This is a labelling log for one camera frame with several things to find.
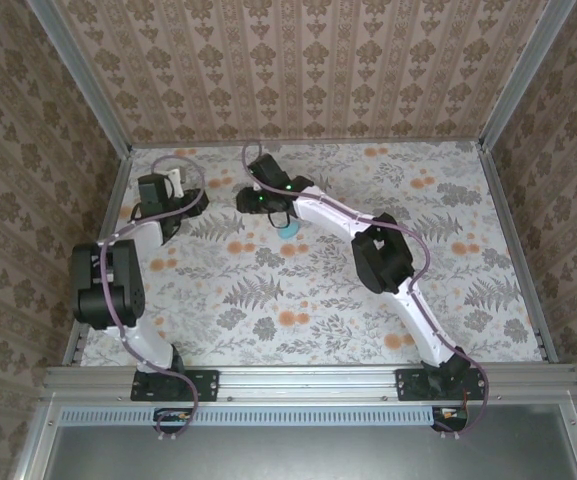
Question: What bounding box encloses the blue earbud charging case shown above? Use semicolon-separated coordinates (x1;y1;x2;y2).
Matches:
276;219;303;240

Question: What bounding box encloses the floral patterned table mat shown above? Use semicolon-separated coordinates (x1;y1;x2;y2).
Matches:
75;139;544;369

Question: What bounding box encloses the grey metal sheet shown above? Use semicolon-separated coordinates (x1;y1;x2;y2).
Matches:
42;404;577;480

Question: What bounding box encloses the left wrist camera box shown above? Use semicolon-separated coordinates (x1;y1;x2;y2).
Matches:
164;168;190;197

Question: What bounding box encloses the aluminium side rail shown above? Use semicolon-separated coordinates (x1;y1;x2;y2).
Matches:
477;142;560;365
62;147;134;369

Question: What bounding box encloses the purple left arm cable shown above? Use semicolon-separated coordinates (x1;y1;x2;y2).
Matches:
100;154;207;444

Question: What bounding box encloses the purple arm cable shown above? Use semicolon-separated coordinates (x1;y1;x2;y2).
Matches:
100;154;207;444
242;142;489;441

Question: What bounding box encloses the aluminium corner post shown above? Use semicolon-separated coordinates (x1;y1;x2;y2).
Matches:
30;0;134;157
476;0;577;151

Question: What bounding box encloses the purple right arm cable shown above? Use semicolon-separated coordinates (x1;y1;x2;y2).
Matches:
242;142;489;441

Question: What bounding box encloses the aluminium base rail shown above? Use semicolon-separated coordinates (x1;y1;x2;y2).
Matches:
40;364;577;404

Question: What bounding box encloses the grey slotted cable duct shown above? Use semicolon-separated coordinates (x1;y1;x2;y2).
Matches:
60;405;432;425

